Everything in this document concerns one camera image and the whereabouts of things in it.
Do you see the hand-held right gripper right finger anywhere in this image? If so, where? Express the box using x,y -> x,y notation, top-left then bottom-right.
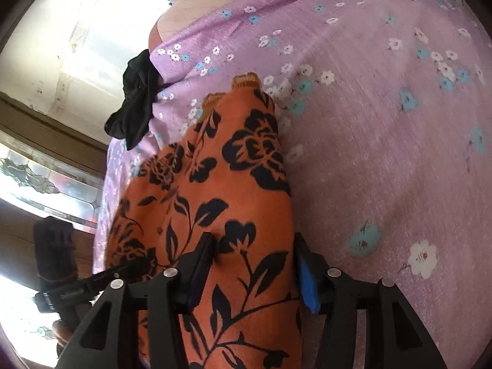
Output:
293,232 -> 448,369

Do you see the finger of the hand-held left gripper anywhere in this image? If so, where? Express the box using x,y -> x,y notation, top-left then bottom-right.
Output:
91,256 -> 156,287

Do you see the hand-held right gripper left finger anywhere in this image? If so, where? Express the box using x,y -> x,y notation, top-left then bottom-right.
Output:
69,232 -> 216,369

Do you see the orange black floral garment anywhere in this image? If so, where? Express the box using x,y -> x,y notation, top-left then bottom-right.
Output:
103,71 -> 304,369

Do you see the person's left hand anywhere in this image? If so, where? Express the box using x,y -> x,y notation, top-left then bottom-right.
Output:
52,320 -> 73,346

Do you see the wooden door with glass panel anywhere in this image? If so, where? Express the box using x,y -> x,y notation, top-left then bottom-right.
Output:
0,92 -> 112,239

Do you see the black cloth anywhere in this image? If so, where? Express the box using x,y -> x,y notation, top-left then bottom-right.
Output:
105,49 -> 164,151

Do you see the purple floral bedsheet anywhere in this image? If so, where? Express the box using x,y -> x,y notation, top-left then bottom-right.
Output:
92,0 -> 492,369

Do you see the pink beige mattress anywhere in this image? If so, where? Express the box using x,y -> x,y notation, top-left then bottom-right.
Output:
147,0 -> 262,56

